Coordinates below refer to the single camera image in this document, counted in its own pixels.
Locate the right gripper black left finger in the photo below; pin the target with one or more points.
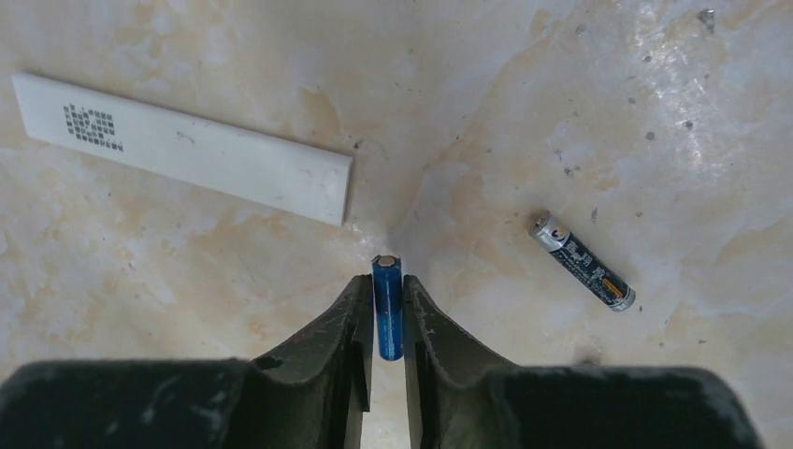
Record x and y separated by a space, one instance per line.
310 391

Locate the dark AAA battery upper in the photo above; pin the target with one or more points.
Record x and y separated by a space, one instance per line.
568 251

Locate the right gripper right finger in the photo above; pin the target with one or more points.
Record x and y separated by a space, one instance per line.
462 394

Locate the blue AAA battery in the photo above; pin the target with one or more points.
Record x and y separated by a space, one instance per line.
388 304

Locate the white remote battery cover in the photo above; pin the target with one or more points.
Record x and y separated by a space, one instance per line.
274 172

